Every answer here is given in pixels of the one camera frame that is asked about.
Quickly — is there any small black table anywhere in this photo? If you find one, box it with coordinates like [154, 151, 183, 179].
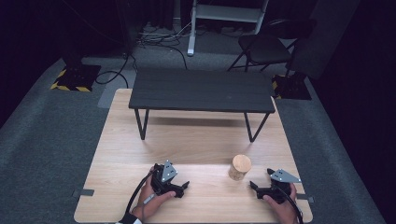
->
[128, 67, 276, 144]

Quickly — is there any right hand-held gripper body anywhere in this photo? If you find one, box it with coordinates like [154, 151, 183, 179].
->
[256, 168, 303, 205]

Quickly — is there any grey tape strip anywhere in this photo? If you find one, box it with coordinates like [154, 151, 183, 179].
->
[295, 192, 315, 203]
[72, 188, 95, 198]

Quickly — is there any grey floor plate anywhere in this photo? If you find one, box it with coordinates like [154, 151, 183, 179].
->
[97, 69, 138, 110]

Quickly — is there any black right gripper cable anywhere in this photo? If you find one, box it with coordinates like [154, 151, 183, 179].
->
[276, 186, 305, 224]

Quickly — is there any black floor cable loop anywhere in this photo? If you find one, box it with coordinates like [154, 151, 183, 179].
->
[94, 51, 139, 90]

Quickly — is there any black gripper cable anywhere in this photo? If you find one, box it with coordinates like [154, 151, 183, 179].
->
[124, 172, 156, 218]
[276, 186, 305, 224]

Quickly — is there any black striped-edge stand base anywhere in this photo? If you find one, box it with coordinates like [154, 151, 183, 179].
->
[271, 72, 313, 102]
[49, 63, 103, 93]

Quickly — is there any person's right hand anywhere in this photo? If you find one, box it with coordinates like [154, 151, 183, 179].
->
[262, 183, 301, 224]

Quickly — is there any light wooden cylinder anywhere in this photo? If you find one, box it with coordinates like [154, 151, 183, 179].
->
[228, 154, 252, 182]

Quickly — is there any bundle of floor cables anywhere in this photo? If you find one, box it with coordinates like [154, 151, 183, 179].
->
[135, 21, 194, 71]

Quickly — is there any white metal stand frame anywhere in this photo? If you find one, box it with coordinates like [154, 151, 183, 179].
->
[186, 0, 271, 57]

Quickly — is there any black folding chair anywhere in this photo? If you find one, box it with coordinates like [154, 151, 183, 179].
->
[226, 18, 318, 75]

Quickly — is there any person's left hand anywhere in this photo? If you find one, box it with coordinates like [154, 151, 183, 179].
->
[132, 167, 177, 220]

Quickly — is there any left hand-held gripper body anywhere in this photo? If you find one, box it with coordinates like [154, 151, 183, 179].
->
[150, 160, 185, 198]

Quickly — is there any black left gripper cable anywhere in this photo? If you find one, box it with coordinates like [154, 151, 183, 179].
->
[124, 172, 156, 218]

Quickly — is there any thin grey cable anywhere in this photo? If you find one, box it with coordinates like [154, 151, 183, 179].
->
[141, 192, 157, 222]

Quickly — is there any black wristband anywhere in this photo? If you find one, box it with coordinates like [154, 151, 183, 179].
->
[117, 212, 143, 224]

